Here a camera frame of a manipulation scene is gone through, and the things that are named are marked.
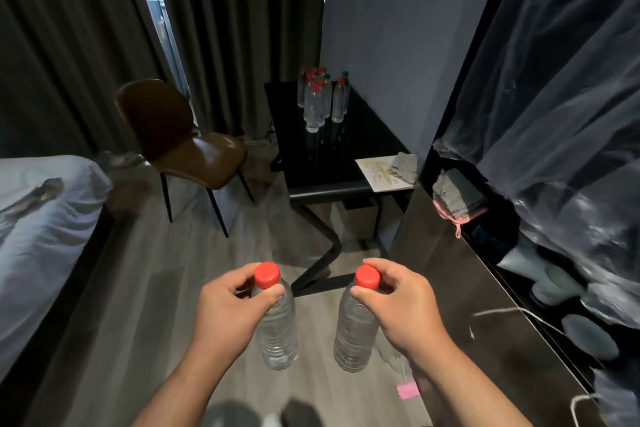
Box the person's right hand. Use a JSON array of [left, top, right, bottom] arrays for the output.
[[349, 257, 453, 360]]

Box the person's right black trouser leg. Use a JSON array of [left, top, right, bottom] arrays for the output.
[[279, 397, 327, 427]]

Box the brown leather chair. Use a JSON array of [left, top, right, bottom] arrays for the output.
[[113, 79, 256, 238]]

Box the clear plastic cover sheet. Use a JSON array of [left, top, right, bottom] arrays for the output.
[[433, 0, 640, 427]]

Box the bed with white duvet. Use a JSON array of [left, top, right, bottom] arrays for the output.
[[0, 155, 113, 382]]

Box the grey folded towel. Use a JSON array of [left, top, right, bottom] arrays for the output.
[[389, 152, 420, 186]]

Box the person's right forearm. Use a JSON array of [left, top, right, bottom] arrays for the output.
[[409, 341, 533, 427]]

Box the white cable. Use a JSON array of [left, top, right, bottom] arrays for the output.
[[469, 306, 601, 427]]

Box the dark wood wardrobe unit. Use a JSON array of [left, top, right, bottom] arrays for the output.
[[389, 0, 640, 427]]

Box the white printed paper sheet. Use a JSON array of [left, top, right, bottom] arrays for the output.
[[355, 155, 417, 193]]

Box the white paper cup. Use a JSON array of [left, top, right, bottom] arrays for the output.
[[529, 264, 585, 308]]

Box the clear crumpled plastic wrap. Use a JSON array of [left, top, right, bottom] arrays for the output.
[[377, 336, 416, 378]]

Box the grey and pink cloth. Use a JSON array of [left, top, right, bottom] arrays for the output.
[[432, 169, 489, 240]]

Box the person's left hand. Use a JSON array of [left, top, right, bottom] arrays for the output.
[[192, 262, 286, 358]]

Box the black glossy table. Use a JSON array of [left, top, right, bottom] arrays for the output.
[[263, 81, 416, 295]]

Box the person's left forearm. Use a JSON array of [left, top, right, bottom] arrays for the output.
[[132, 341, 241, 427]]

